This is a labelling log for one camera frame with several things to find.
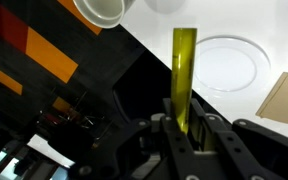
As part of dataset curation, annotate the yellow marker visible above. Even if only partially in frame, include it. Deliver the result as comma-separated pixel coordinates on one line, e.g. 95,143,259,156
169,27,198,135

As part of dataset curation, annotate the brown cardboard square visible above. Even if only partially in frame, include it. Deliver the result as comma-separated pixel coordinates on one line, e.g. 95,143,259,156
255,71,288,128

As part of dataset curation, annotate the large white plate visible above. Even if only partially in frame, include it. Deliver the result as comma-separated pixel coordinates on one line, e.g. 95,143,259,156
193,34,272,94

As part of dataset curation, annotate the white background table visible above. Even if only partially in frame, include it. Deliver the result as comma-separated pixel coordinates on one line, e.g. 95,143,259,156
26,133,76,168

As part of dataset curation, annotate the white paper cup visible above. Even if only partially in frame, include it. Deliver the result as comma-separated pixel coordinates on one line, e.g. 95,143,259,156
72,0,137,29

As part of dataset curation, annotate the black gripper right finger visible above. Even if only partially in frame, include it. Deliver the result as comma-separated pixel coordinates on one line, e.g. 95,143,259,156
190,98,288,180

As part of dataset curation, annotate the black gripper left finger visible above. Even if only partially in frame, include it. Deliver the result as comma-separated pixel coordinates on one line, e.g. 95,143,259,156
68,98,205,180

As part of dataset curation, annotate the black chair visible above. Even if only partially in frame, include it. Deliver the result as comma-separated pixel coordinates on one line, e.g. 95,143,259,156
112,56,175,129

